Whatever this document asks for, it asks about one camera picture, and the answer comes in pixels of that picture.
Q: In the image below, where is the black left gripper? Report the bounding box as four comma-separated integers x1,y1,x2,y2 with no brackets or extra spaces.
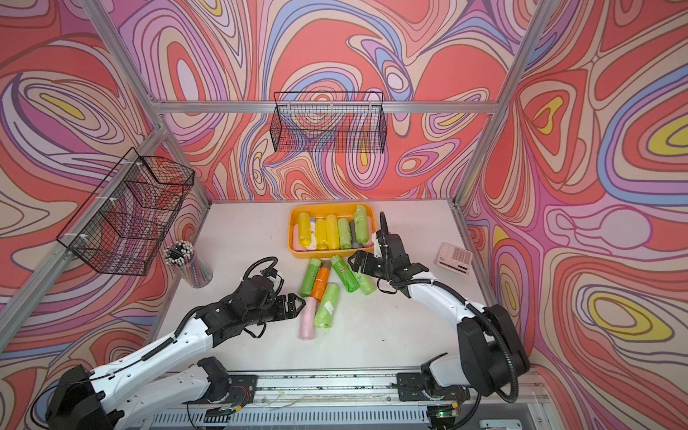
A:
244,292,308,329

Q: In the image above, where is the dark grey trash bag roll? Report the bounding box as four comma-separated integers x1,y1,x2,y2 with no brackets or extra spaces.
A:
349,220,360,249

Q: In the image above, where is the light green trash bag roll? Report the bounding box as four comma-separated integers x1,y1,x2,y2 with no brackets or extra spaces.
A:
337,218,352,250

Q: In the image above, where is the yellow trash bag roll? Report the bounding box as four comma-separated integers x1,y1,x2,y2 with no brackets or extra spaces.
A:
315,218,329,250
325,213,340,250

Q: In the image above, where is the large green trash bag roll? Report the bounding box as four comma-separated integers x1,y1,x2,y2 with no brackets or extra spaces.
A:
354,204,369,245

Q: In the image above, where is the white blue-capped roll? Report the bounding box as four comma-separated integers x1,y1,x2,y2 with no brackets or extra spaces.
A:
306,218,317,251

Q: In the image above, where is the pink labelled trash bag roll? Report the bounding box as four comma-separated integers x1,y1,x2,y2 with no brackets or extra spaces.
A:
291,224,304,252

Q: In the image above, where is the yellow plastic storage box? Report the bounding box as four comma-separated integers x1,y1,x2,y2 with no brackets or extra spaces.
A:
287,202,378,259

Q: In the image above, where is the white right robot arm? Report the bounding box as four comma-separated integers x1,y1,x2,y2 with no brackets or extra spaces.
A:
348,230,530,403

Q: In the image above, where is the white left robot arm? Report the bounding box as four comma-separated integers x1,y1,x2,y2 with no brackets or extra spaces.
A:
46,275,306,429

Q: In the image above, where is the green roll beside orange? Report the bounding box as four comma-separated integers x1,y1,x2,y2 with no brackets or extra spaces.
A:
299,258,322,297

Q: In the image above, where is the orange trash bag roll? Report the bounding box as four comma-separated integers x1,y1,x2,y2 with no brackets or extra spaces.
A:
310,260,331,302

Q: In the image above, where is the pink calculator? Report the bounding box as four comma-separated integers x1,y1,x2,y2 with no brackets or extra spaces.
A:
435,242,473,275

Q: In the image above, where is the pencil holder cup with pencils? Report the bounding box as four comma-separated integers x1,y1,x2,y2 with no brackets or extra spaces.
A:
163,241,213,288

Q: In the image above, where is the metal base rail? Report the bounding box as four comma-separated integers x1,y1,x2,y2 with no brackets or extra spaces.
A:
115,364,479,430

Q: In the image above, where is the black wire basket on back wall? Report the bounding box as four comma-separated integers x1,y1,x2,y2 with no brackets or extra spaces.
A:
270,91,388,153

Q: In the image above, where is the black wire basket on wall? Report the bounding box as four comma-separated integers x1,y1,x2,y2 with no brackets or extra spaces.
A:
57,148,195,276
270,91,388,153

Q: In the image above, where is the black wire basket on left wall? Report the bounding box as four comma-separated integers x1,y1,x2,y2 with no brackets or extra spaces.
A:
57,148,195,276

